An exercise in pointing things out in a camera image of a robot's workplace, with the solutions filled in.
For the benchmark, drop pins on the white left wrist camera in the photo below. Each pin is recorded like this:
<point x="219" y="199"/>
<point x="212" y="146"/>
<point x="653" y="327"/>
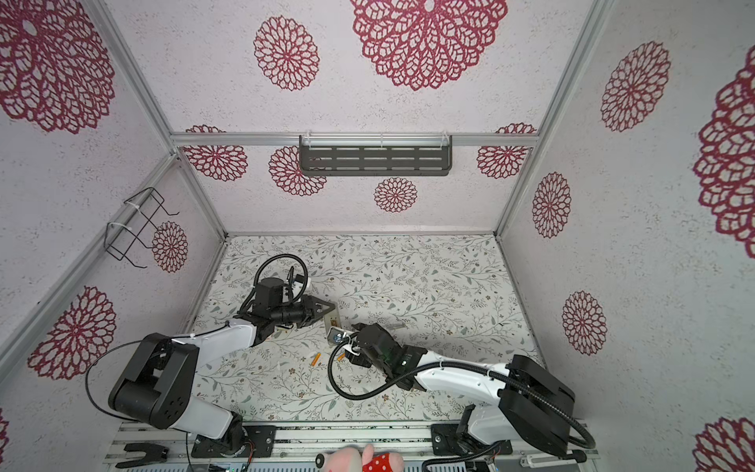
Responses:
<point x="296" y="284"/>

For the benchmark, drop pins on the dark metal wall shelf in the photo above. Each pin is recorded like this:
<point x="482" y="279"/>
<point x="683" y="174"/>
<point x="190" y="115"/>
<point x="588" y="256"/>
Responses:
<point x="381" y="157"/>

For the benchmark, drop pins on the black wire wall basket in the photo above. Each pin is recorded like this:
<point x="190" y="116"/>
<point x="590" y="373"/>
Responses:
<point x="120" y="237"/>

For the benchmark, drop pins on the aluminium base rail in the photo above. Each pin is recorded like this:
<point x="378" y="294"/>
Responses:
<point x="295" y="445"/>

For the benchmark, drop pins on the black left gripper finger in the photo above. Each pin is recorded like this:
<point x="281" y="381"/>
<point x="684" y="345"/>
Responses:
<point x="326" y="318"/>
<point x="323" y="305"/>

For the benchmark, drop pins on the pink plush toy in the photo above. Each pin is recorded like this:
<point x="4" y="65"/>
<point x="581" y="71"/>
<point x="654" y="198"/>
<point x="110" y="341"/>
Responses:
<point x="351" y="459"/>

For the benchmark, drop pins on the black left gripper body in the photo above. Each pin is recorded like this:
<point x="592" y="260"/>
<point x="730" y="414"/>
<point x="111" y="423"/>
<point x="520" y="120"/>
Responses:
<point x="308" y="314"/>

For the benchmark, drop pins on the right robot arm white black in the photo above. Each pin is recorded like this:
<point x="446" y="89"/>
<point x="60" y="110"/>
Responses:
<point x="515" y="399"/>

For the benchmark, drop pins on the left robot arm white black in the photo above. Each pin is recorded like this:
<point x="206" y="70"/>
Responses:
<point x="156" y="386"/>

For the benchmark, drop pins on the beige remote control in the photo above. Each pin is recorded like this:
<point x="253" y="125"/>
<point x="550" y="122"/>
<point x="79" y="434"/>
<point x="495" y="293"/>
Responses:
<point x="329" y="327"/>

